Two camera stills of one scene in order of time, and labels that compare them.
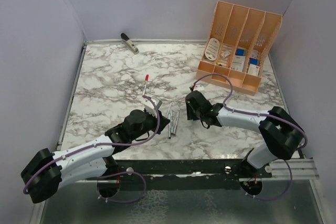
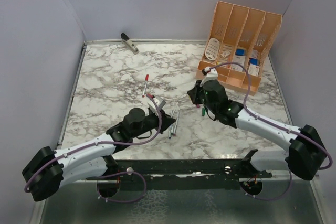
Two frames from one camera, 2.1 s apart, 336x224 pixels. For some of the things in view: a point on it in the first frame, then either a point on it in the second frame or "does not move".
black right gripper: [190, 115] → [194, 92]
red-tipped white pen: [146, 78] does not move
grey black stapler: [129, 43] does not move
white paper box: [238, 62] does not move
